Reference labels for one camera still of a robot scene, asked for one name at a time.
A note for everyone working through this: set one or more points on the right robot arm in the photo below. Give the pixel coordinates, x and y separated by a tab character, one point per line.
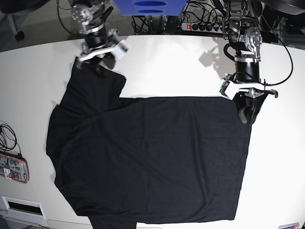
91	16

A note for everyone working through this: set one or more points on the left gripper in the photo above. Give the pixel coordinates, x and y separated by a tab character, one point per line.
248	96

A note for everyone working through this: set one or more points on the black T-shirt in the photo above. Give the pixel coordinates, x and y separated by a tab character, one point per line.
159	160

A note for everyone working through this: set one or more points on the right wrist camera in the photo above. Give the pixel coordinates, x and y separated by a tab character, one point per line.
120	49

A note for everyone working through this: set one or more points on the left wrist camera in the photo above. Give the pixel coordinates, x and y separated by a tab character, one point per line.
228	89

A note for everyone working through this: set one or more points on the sticker label at table edge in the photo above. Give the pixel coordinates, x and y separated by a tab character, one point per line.
290	226

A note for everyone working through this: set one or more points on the white power strip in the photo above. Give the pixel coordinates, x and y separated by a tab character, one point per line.
209	28

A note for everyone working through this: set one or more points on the black chair caster wheel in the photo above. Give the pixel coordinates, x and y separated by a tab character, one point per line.
19	36

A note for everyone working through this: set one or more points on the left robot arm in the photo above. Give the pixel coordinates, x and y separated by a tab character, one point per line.
241	28

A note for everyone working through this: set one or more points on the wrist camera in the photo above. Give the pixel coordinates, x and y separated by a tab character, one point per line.
228	89
120	49

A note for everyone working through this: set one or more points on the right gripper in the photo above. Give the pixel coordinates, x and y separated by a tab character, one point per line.
103	43

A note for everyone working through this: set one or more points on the orange-edged circuit board case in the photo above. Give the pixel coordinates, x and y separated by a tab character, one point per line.
14	167

